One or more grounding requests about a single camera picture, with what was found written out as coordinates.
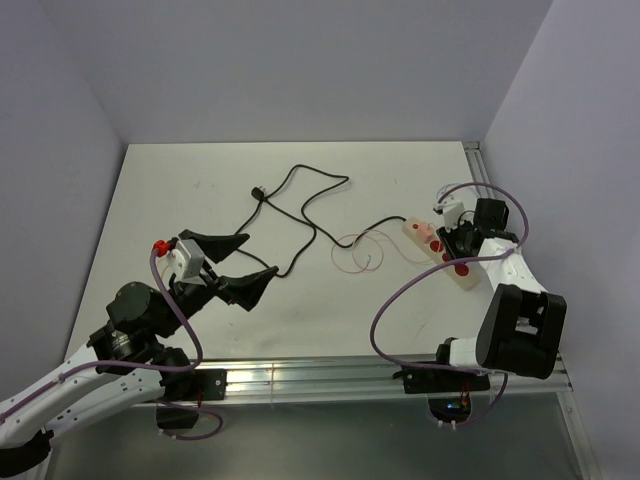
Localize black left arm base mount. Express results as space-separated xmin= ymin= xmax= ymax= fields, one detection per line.
xmin=155 ymin=369 xmax=227 ymax=440

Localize left wrist camera grey red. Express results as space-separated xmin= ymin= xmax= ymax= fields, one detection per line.
xmin=150 ymin=239 xmax=206 ymax=286

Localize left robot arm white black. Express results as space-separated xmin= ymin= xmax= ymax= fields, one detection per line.
xmin=1 ymin=230 xmax=279 ymax=478

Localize aluminium frame rail front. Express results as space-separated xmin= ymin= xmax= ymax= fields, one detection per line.
xmin=124 ymin=351 xmax=571 ymax=407

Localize thin pink charger cable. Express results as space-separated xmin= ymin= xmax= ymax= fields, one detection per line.
xmin=329 ymin=227 xmax=431 ymax=275

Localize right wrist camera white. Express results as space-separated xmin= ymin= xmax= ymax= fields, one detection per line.
xmin=433 ymin=195 xmax=465 ymax=231

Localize aluminium side rail right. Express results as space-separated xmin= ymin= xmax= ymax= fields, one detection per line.
xmin=462 ymin=141 xmax=490 ymax=183

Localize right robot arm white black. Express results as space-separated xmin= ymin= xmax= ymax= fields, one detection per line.
xmin=432 ymin=198 xmax=567 ymax=390

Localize beige power strip red sockets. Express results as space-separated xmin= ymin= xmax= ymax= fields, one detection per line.
xmin=401 ymin=215 xmax=482 ymax=293

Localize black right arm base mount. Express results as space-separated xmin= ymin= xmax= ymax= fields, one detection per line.
xmin=392 ymin=366 xmax=491 ymax=427

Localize pink charger plug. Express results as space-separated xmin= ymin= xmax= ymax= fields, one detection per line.
xmin=414 ymin=223 xmax=435 ymax=243

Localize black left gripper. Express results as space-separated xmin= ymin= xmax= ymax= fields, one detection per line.
xmin=155 ymin=229 xmax=279 ymax=337

